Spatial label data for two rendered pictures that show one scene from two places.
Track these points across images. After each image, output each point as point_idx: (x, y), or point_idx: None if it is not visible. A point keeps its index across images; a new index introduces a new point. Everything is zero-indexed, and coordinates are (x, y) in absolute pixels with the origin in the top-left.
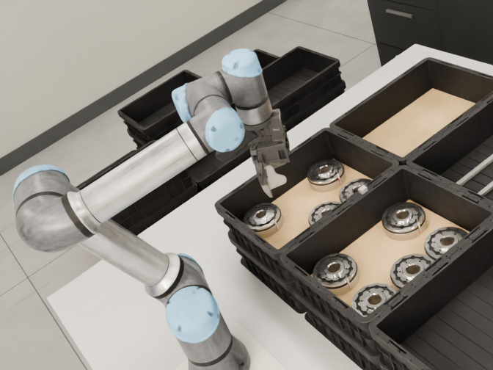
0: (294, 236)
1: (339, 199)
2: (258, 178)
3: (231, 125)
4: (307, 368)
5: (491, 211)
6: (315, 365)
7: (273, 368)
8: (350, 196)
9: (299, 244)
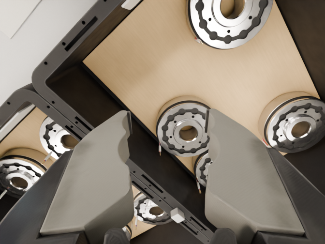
0: (173, 69)
1: None
2: (26, 194)
3: None
4: (23, 57)
5: None
6: (27, 67)
7: (12, 14)
8: (172, 197)
9: (61, 125)
